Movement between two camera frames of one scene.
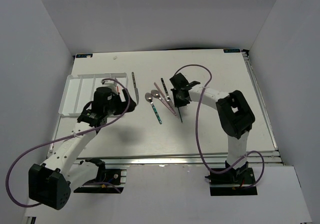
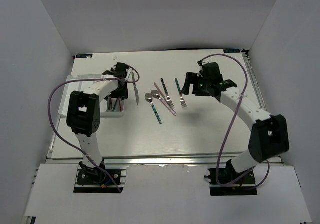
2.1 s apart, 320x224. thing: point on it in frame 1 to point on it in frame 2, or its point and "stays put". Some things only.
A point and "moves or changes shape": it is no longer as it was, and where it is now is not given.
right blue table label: x=231 y=50 stays put
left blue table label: x=84 y=55 stays put
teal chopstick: x=180 y=114 moves or changes shape
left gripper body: x=118 y=106 to x=121 y=92
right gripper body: x=178 y=101 to x=200 y=86
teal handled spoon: x=148 y=96 stays put
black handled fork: x=168 y=100 stays put
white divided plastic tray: x=79 y=89 stays put
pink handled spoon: x=156 y=94 stays put
